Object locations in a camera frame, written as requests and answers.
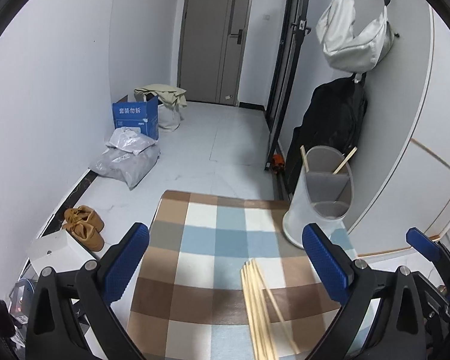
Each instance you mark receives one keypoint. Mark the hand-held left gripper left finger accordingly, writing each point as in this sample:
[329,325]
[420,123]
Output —
[127,262]

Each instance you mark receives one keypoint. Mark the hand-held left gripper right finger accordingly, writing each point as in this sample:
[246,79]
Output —
[326,262]

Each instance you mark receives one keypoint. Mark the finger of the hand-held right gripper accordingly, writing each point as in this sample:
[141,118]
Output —
[420,239]

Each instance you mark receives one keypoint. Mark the translucent white utensil holder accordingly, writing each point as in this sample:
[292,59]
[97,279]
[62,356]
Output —
[315,198]

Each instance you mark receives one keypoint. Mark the bundle of wooden chopsticks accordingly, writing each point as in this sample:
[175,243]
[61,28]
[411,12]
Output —
[257,307]

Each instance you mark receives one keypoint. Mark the brown shoe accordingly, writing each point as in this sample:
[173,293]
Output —
[86,215]
[84,234]

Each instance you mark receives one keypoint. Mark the white box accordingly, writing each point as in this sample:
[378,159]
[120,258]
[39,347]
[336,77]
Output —
[60,249]

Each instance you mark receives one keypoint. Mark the checkered mat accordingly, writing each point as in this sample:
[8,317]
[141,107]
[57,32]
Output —
[202,255]

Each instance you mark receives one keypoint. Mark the large grey plastic mail bag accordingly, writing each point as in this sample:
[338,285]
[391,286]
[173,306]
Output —
[123,167]

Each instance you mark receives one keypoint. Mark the white wardrobe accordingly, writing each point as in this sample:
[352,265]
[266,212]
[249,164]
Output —
[416,138]

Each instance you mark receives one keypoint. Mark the plain wooden chopstick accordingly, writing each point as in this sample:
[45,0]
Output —
[345,161]
[304,159]

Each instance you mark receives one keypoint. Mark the blue round container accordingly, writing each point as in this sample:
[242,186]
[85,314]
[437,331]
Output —
[22,296]

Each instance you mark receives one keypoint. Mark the orange object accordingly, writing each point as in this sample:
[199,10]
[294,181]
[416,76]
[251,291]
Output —
[278,163]

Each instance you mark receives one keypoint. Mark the small grey plastic mail bag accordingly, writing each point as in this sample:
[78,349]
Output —
[129,140]

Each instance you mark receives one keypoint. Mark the black bag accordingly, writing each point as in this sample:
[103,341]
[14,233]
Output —
[333,120]

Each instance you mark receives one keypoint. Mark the blue cardboard box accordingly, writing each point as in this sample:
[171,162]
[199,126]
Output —
[135,118]

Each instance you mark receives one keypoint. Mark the white sack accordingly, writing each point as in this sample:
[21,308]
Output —
[169,118]

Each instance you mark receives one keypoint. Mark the beige cloth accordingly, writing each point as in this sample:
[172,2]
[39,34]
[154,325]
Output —
[161,92]

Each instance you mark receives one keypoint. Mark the white hanging bag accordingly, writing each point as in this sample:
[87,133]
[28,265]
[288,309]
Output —
[352,45]

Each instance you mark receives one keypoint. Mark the grey door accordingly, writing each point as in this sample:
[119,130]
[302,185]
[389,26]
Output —
[206,45]

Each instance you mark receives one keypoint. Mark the black sliding door frame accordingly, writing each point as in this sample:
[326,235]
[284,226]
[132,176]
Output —
[285,82]

